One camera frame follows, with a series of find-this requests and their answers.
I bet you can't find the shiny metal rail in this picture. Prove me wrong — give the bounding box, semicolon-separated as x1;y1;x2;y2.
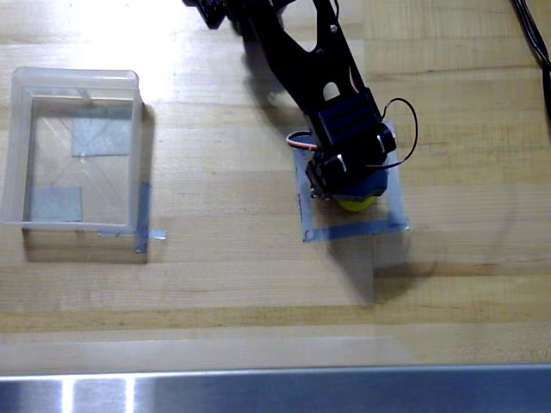
0;364;551;413

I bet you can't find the red black servo cable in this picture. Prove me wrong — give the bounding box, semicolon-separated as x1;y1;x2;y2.
286;97;419;169

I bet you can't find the grey tape patch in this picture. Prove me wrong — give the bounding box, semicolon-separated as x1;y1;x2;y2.
71;107;132;157
29;186;84;224

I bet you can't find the clear plastic box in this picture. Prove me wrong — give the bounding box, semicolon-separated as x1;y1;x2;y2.
0;66;144;231

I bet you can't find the yellow ring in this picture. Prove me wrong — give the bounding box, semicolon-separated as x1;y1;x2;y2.
335;195;380;214

